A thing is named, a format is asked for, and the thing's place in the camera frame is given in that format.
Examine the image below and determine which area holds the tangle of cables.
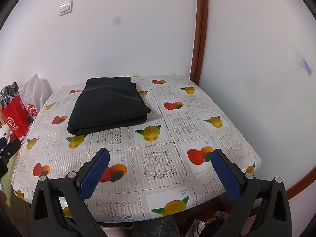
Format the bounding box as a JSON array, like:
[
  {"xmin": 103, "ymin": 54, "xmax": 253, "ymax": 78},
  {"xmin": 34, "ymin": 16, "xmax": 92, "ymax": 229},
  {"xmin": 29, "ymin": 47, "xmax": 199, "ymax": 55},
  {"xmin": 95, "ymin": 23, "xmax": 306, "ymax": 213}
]
[{"xmin": 193, "ymin": 210, "xmax": 234, "ymax": 237}]

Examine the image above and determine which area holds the brown wooden baseboard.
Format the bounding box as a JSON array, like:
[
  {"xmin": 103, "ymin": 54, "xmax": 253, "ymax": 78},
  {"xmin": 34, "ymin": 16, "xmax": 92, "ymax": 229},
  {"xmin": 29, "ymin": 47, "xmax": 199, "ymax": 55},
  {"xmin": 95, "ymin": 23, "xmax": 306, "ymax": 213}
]
[{"xmin": 286, "ymin": 175, "xmax": 316, "ymax": 200}]

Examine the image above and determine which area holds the fruit-print tablecloth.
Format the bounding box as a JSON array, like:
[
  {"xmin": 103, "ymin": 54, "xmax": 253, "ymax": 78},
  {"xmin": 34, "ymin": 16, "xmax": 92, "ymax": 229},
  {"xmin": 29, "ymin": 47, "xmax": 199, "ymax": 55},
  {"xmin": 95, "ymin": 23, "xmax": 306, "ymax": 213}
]
[{"xmin": 11, "ymin": 75, "xmax": 262, "ymax": 224}]

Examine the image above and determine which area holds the green bed sheet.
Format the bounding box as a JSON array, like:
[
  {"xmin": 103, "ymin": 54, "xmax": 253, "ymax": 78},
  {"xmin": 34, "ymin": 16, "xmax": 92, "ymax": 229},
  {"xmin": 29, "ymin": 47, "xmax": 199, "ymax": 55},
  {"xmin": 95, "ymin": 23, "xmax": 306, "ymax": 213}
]
[{"xmin": 1, "ymin": 157, "xmax": 16, "ymax": 203}]

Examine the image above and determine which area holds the white dotted pillow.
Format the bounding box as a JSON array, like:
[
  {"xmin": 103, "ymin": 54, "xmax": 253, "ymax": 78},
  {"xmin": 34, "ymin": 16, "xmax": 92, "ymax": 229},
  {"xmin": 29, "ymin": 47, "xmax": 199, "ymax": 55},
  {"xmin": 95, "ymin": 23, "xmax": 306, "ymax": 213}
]
[{"xmin": 0, "ymin": 126, "xmax": 11, "ymax": 145}]

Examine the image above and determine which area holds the grey plaid cloth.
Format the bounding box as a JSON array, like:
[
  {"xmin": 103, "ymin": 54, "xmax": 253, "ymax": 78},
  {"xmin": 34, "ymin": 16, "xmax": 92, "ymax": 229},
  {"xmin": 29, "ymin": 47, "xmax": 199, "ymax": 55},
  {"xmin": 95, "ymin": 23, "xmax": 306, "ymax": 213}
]
[{"xmin": 0, "ymin": 82, "xmax": 20, "ymax": 109}]

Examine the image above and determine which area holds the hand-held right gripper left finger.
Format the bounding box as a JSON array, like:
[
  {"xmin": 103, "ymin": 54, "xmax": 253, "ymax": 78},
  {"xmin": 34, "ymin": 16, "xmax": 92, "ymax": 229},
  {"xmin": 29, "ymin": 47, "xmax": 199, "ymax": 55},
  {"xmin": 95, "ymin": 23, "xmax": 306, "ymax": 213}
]
[{"xmin": 28, "ymin": 148, "xmax": 110, "ymax": 237}]

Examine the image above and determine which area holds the white plastic bag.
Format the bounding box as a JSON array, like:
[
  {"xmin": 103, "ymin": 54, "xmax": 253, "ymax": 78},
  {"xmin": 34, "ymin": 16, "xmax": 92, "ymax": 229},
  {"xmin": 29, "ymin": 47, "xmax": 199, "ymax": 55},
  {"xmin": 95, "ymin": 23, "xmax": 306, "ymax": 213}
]
[{"xmin": 20, "ymin": 73, "xmax": 52, "ymax": 119}]

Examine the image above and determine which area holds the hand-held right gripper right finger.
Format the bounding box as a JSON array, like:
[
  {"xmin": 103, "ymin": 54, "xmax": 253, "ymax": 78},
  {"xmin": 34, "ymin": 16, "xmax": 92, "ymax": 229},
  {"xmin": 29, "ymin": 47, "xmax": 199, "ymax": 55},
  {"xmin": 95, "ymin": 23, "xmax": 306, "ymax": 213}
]
[{"xmin": 211, "ymin": 149, "xmax": 292, "ymax": 237}]

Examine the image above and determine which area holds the white light switch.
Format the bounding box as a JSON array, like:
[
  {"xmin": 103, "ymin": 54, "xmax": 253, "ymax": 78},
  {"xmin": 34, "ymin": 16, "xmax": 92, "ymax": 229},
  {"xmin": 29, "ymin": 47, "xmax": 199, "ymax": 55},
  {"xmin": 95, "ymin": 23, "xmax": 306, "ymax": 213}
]
[{"xmin": 59, "ymin": 0, "xmax": 74, "ymax": 16}]

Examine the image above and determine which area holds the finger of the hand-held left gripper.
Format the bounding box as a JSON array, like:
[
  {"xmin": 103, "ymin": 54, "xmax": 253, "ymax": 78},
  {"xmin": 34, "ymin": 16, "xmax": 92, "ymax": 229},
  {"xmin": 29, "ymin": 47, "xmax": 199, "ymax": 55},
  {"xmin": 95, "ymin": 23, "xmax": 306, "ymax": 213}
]
[{"xmin": 0, "ymin": 138, "xmax": 21, "ymax": 160}]

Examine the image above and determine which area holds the red paper bag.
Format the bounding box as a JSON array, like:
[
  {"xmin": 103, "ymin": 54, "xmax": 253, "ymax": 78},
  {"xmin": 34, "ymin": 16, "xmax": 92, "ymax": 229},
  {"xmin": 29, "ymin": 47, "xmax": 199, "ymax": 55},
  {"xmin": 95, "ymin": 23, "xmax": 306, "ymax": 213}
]
[{"xmin": 1, "ymin": 95, "xmax": 34, "ymax": 139}]

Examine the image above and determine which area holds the black sweatshirt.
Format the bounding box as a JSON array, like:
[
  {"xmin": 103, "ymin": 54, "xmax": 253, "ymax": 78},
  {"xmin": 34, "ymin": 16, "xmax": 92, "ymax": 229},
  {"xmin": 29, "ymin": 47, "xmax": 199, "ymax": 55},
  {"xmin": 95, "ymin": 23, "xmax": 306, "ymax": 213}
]
[{"xmin": 67, "ymin": 77, "xmax": 151, "ymax": 136}]

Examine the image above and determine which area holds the brown wooden door trim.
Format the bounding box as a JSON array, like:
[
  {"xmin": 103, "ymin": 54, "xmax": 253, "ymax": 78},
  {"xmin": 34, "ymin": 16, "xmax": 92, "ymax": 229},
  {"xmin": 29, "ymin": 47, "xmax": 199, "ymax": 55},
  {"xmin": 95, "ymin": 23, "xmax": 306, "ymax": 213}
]
[{"xmin": 190, "ymin": 0, "xmax": 209, "ymax": 86}]

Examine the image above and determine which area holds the dark cloth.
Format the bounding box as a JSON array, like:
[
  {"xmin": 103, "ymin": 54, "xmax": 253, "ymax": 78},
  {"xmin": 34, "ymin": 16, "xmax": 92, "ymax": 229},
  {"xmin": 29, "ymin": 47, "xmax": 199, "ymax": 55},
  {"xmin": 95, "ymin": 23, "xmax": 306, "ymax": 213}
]
[{"xmin": 131, "ymin": 216, "xmax": 182, "ymax": 237}]

